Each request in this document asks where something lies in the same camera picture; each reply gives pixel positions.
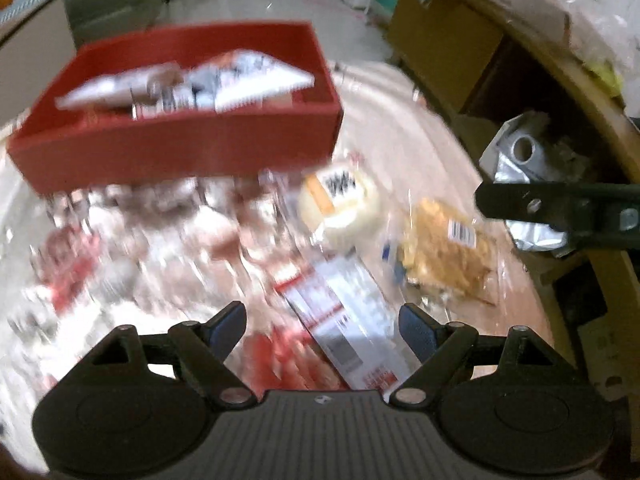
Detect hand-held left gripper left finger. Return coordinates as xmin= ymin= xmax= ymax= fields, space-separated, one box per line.
xmin=86 ymin=301 xmax=257 ymax=407

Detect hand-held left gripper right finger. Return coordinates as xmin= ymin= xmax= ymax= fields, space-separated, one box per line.
xmin=387 ymin=302 xmax=561 ymax=408

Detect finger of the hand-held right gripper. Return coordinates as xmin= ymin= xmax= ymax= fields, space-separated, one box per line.
xmin=474 ymin=182 xmax=640 ymax=252

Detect white red-label snack packet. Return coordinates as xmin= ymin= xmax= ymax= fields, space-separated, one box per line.
xmin=274 ymin=255 xmax=427 ymax=392

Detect red plastic bin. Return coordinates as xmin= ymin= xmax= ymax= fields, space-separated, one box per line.
xmin=7 ymin=21 xmax=345 ymax=196

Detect silver foil bag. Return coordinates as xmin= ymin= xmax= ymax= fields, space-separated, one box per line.
xmin=479 ymin=112 xmax=582 ymax=257

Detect yellow crisp snack packet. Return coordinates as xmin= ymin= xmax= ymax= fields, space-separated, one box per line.
xmin=384 ymin=197 xmax=502 ymax=307

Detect curved wooden counter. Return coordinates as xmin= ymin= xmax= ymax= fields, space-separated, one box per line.
xmin=415 ymin=0 xmax=640 ymax=403

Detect pile of red white packets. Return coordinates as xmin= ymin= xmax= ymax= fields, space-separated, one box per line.
xmin=0 ymin=175 xmax=301 ymax=391

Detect round white bun packet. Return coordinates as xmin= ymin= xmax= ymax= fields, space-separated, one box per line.
xmin=299 ymin=159 xmax=382 ymax=252

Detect light brown cabinet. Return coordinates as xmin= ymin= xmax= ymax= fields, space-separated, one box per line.
xmin=387 ymin=0 xmax=505 ymax=111

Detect white grey snack packet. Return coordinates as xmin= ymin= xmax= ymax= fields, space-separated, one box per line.
xmin=187 ymin=49 xmax=316 ymax=112

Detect white flat snack packet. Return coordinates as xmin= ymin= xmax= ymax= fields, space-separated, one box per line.
xmin=56 ymin=62 xmax=186 ymax=111

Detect grey sofa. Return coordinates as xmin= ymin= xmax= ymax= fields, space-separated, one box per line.
xmin=64 ymin=0 xmax=173 ymax=47

